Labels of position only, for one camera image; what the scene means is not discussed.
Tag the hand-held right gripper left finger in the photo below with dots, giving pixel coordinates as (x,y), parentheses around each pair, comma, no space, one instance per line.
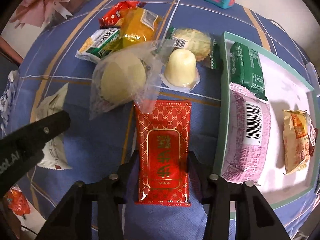
(131,170)

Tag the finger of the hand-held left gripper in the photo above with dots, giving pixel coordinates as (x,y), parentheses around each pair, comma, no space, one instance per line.
(47,127)

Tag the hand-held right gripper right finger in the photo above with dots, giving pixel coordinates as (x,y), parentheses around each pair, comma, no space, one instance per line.
(196,172)

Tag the white snack packet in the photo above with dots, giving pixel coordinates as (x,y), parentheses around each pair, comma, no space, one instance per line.
(53,105)

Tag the red gold-patterned packet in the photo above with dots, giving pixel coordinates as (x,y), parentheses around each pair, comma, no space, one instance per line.
(162,140)

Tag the pink snack packet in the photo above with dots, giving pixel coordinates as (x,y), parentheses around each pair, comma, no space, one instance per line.
(247,140)

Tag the clear packet round pastry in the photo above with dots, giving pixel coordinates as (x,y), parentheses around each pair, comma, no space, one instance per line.
(120,77)

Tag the green and white cracker packet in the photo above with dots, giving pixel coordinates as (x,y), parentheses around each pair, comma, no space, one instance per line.
(100,42)

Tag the yellow roll cake packet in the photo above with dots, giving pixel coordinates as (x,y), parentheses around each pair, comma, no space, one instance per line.
(296,140)

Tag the pale pudding cup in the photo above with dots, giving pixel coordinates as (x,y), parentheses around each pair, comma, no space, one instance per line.
(180,66)

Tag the white tray teal rim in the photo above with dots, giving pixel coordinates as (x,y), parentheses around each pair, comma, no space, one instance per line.
(282,92)

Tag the dark green snack packet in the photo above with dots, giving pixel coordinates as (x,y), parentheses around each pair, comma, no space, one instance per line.
(246,65)

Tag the brown milk biscuit packet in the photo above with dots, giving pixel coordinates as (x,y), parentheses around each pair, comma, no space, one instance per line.
(314,142)

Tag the red crinkled snack packet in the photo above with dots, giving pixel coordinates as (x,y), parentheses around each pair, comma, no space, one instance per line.
(115,15)

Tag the round cookie green-trim packet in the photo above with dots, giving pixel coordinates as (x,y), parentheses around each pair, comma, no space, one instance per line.
(192,40)

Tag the orange cake packet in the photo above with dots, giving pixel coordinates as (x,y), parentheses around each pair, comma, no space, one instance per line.
(140,27)

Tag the red patterned bag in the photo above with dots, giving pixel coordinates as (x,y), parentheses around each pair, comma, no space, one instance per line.
(17,202)

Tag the blue and white crumpled packet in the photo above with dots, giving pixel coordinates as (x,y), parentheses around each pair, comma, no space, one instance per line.
(7,97)

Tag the brown wooden board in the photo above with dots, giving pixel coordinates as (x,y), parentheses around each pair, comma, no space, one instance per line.
(10,50)

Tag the pink flower bouquet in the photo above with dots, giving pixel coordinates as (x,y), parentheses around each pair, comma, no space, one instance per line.
(37,2)

